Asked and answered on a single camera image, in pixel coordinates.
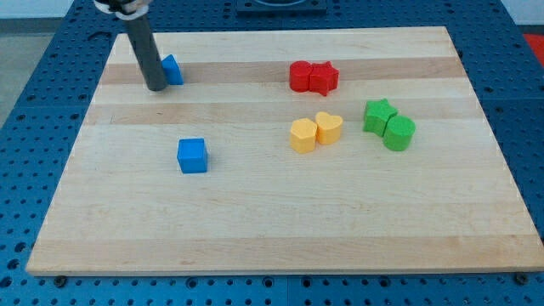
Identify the blue triangle block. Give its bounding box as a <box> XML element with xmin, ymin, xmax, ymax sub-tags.
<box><xmin>161</xmin><ymin>54</ymin><xmax>184</xmax><ymax>85</ymax></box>

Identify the yellow hexagon block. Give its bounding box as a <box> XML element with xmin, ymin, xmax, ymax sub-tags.
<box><xmin>290</xmin><ymin>118</ymin><xmax>317</xmax><ymax>154</ymax></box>

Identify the yellow heart block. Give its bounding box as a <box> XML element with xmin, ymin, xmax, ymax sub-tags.
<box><xmin>315</xmin><ymin>111</ymin><xmax>343</xmax><ymax>145</ymax></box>

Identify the light wooden board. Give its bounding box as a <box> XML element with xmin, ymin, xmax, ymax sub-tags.
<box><xmin>26</xmin><ymin>26</ymin><xmax>543</xmax><ymax>276</ymax></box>

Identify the blue cube block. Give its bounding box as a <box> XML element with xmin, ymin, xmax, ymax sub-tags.
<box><xmin>177</xmin><ymin>138</ymin><xmax>208</xmax><ymax>174</ymax></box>

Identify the red cylinder block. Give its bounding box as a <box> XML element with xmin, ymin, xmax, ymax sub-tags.
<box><xmin>289</xmin><ymin>60</ymin><xmax>313</xmax><ymax>93</ymax></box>

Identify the red star block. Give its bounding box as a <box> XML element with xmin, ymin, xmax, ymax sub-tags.
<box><xmin>309</xmin><ymin>61</ymin><xmax>339</xmax><ymax>96</ymax></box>

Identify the green star block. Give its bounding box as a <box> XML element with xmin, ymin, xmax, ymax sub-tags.
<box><xmin>362</xmin><ymin>99</ymin><xmax>398</xmax><ymax>137</ymax></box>

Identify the green cylinder block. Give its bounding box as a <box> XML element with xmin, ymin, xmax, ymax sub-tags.
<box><xmin>382</xmin><ymin>116</ymin><xmax>416</xmax><ymax>151</ymax></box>

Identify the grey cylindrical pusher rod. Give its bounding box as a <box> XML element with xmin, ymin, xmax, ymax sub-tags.
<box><xmin>124</xmin><ymin>14</ymin><xmax>168</xmax><ymax>92</ymax></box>

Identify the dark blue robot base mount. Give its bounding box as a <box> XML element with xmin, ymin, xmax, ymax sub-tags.
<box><xmin>235</xmin><ymin>0</ymin><xmax>327</xmax><ymax>15</ymax></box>

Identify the white rod mount collar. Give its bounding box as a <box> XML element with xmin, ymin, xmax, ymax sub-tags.
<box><xmin>93</xmin><ymin>0</ymin><xmax>152</xmax><ymax>20</ymax></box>

